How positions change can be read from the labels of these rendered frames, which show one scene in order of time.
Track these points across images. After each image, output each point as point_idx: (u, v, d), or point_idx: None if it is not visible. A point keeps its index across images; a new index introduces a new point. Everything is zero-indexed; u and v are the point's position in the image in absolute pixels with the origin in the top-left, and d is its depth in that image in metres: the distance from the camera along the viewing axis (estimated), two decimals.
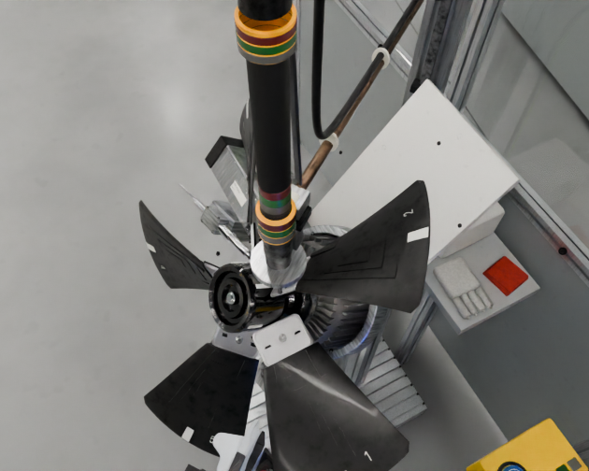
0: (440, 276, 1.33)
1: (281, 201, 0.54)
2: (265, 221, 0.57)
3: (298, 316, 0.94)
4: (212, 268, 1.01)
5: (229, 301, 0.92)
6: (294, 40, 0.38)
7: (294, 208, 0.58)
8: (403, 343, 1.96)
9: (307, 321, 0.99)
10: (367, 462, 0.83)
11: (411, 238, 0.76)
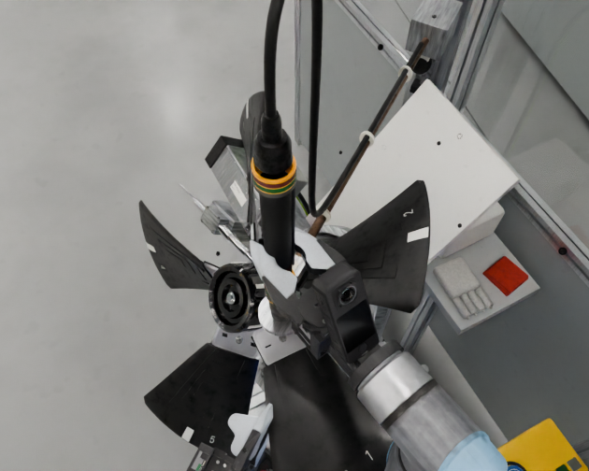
0: (440, 276, 1.33)
1: None
2: None
3: None
4: (212, 268, 1.01)
5: (229, 301, 0.92)
6: (294, 181, 0.52)
7: None
8: (403, 343, 1.96)
9: None
10: (368, 461, 0.83)
11: (411, 238, 0.76)
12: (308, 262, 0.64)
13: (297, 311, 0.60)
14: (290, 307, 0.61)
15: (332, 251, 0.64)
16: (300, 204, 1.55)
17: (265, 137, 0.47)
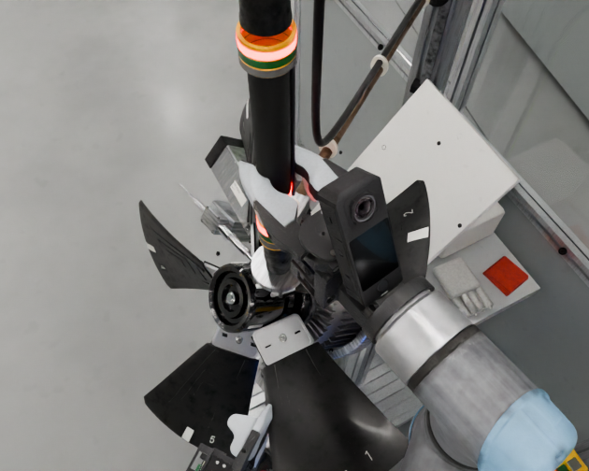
0: (440, 276, 1.33)
1: None
2: None
3: (298, 316, 0.94)
4: (212, 268, 1.01)
5: (229, 301, 0.92)
6: (294, 54, 0.39)
7: None
8: None
9: (307, 321, 0.99)
10: (368, 461, 0.83)
11: (411, 238, 0.76)
12: (311, 183, 0.51)
13: (298, 241, 0.47)
14: (289, 237, 0.48)
15: (342, 172, 0.51)
16: None
17: None
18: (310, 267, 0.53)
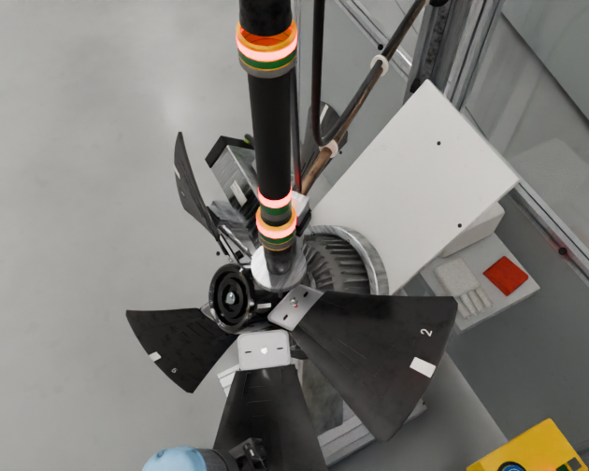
0: (440, 276, 1.33)
1: (281, 207, 0.55)
2: (265, 228, 0.58)
3: (287, 334, 0.96)
4: (226, 248, 0.98)
5: (228, 300, 0.92)
6: (294, 54, 0.39)
7: (294, 215, 0.59)
8: None
9: None
10: None
11: (415, 366, 0.75)
12: None
13: None
14: None
15: None
16: None
17: None
18: None
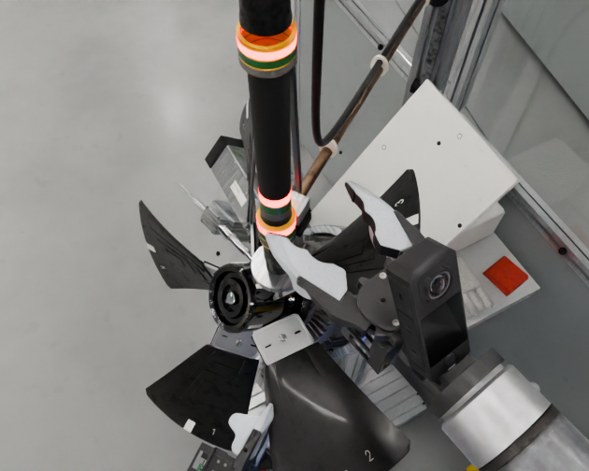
0: None
1: (281, 207, 0.55)
2: (265, 228, 0.58)
3: None
4: (251, 241, 0.94)
5: (227, 298, 0.93)
6: (294, 54, 0.39)
7: (294, 215, 0.59)
8: None
9: None
10: (210, 433, 1.09)
11: None
12: (377, 236, 0.47)
13: (359, 314, 0.44)
14: (348, 311, 0.44)
15: (411, 229, 0.48)
16: None
17: None
18: None
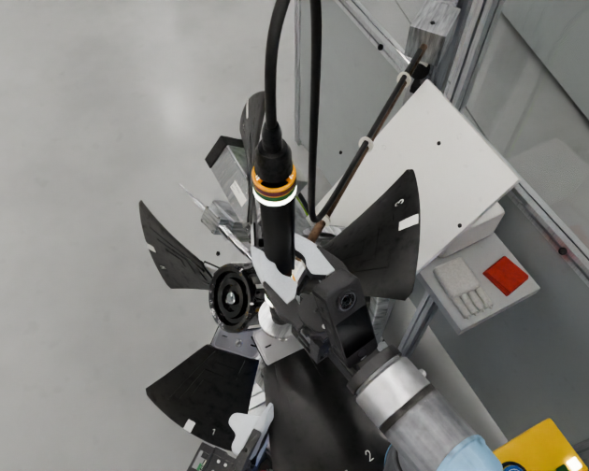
0: (440, 276, 1.33)
1: None
2: None
3: None
4: (251, 241, 0.94)
5: (227, 298, 0.93)
6: (294, 190, 0.54)
7: None
8: (403, 343, 1.96)
9: None
10: (210, 433, 1.09)
11: None
12: (308, 267, 0.65)
13: (297, 317, 0.62)
14: (290, 313, 0.62)
15: (332, 257, 0.65)
16: (300, 204, 1.55)
17: (265, 148, 0.49)
18: None
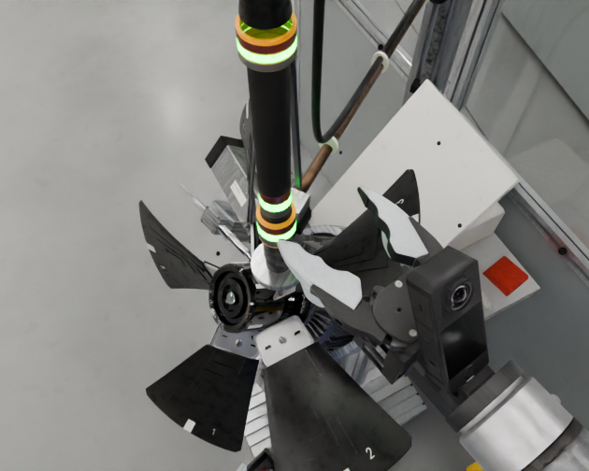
0: None
1: (281, 205, 0.55)
2: (265, 225, 0.58)
3: None
4: (251, 241, 0.94)
5: (227, 298, 0.93)
6: (294, 48, 0.39)
7: (294, 212, 0.59)
8: None
9: None
10: (210, 433, 1.09)
11: None
12: (392, 243, 0.46)
13: (375, 324, 0.42)
14: (363, 321, 0.43)
15: (427, 236, 0.47)
16: None
17: None
18: None
